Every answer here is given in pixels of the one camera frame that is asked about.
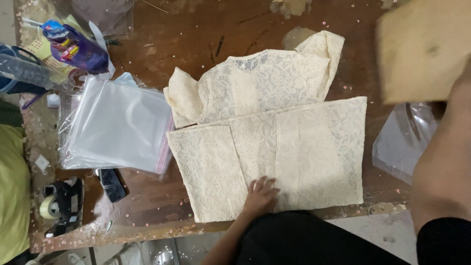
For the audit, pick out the heap of plastic wrap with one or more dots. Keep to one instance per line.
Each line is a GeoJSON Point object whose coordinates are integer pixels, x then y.
{"type": "Point", "coordinates": [147, 254]}

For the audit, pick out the crumpled clear plastic bag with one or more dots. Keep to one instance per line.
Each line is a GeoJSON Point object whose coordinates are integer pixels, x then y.
{"type": "Point", "coordinates": [403, 141]}

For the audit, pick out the person's black shirt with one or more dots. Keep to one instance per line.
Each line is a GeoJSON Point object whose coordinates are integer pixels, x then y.
{"type": "Point", "coordinates": [316, 241]}

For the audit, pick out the yellow sticker sheet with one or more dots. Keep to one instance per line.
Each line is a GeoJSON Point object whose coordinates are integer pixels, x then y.
{"type": "Point", "coordinates": [46, 55]}

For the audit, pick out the purple pen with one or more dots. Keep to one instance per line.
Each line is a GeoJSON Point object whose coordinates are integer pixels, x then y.
{"type": "Point", "coordinates": [34, 101]}

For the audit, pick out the brown cardboard sheet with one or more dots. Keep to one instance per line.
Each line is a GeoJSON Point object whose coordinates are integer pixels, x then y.
{"type": "Point", "coordinates": [419, 48]}

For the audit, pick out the small white bottle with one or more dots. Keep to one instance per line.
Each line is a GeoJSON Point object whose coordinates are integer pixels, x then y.
{"type": "Point", "coordinates": [53, 100]}

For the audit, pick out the cream lace garment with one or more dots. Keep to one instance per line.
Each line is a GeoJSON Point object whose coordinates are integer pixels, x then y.
{"type": "Point", "coordinates": [312, 154]}

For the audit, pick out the purple water bottle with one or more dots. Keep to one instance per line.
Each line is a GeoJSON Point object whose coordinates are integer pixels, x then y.
{"type": "Point", "coordinates": [79, 48]}

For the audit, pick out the blue bucket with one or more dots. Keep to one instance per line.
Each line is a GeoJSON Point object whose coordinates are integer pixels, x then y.
{"type": "Point", "coordinates": [9, 83]}

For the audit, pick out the person's left hand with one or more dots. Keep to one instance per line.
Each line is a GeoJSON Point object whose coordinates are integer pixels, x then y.
{"type": "Point", "coordinates": [259, 200]}

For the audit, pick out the black tape dispenser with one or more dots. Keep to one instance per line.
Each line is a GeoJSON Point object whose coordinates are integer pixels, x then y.
{"type": "Point", "coordinates": [62, 202]}

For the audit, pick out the clear plastic sheet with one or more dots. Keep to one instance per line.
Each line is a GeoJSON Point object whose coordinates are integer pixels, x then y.
{"type": "Point", "coordinates": [103, 14]}

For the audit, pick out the small white tag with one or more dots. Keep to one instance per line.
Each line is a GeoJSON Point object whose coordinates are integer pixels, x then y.
{"type": "Point", "coordinates": [42, 162]}

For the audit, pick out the clear plastic roll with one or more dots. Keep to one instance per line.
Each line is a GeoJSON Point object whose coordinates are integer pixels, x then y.
{"type": "Point", "coordinates": [29, 71]}

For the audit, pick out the black phone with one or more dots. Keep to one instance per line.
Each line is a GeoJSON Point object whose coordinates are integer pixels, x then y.
{"type": "Point", "coordinates": [111, 184]}

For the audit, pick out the yellow-green cloth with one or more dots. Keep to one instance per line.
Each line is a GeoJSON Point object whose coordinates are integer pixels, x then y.
{"type": "Point", "coordinates": [13, 191]}

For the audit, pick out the stack of clear plastic bags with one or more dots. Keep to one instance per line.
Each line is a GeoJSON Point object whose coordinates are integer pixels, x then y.
{"type": "Point", "coordinates": [117, 125]}

